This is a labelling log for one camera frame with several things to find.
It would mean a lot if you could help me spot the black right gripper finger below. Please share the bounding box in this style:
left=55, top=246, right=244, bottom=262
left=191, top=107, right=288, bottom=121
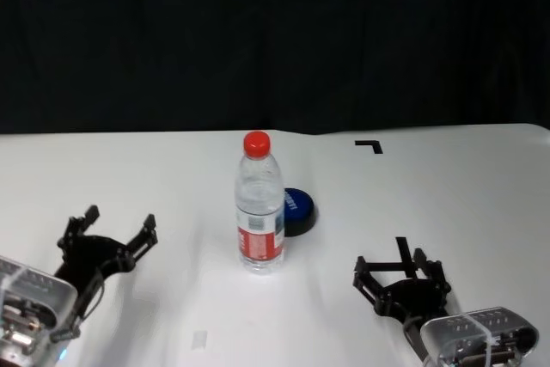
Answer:
left=412, top=248, right=451, bottom=294
left=353, top=256, right=388, bottom=305

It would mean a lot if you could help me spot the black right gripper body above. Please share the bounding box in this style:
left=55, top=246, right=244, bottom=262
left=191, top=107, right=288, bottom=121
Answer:
left=376, top=278, right=455, bottom=322

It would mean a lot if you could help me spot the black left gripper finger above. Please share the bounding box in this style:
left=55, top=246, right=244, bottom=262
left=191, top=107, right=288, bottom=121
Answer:
left=122, top=213, right=159, bottom=263
left=58, top=205, right=102, bottom=252

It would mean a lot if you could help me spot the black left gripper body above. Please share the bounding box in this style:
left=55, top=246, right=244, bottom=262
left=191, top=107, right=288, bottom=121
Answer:
left=53, top=235, right=132, bottom=299

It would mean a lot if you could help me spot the blue push button black base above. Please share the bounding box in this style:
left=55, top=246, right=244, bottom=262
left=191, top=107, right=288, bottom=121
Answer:
left=283, top=187, right=320, bottom=238

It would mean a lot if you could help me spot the clear water bottle red cap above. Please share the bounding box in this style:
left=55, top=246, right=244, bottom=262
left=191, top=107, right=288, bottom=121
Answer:
left=234, top=130, right=287, bottom=276

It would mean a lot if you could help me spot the black L-shaped tape mark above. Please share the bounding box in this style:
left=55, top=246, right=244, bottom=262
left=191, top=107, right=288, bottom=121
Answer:
left=354, top=140, right=384, bottom=156

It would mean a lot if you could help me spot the black curtain backdrop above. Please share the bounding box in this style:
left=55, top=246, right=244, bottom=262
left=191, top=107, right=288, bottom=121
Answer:
left=0, top=0, right=550, bottom=136

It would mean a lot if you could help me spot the thin black left gripper cable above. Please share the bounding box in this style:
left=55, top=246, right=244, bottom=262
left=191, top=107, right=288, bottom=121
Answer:
left=72, top=270, right=107, bottom=321

